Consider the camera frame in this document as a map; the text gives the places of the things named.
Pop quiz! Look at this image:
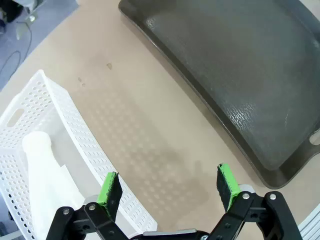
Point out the aluminium profile frame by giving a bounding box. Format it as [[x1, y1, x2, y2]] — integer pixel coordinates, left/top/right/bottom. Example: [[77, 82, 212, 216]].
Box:
[[298, 207, 320, 240]]

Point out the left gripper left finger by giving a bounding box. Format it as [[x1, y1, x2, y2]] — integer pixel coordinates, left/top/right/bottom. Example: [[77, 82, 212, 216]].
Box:
[[46, 171, 128, 240]]

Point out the dark brown plastic tray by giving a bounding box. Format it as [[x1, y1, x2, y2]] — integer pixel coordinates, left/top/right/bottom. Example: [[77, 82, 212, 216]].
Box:
[[117, 0, 320, 190]]

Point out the black floor cable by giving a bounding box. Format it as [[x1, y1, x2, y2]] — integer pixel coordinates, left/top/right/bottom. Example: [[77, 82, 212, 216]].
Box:
[[0, 19, 33, 76]]

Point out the white perforated plastic basket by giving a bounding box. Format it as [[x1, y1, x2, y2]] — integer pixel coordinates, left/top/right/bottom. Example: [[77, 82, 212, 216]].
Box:
[[0, 69, 159, 240]]

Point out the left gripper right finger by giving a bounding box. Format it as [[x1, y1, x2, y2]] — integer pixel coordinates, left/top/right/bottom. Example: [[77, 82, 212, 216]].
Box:
[[207, 163, 304, 240]]

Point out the white plastic conical flask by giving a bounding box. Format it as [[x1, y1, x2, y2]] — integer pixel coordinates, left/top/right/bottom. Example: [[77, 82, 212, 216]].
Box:
[[21, 131, 86, 240]]

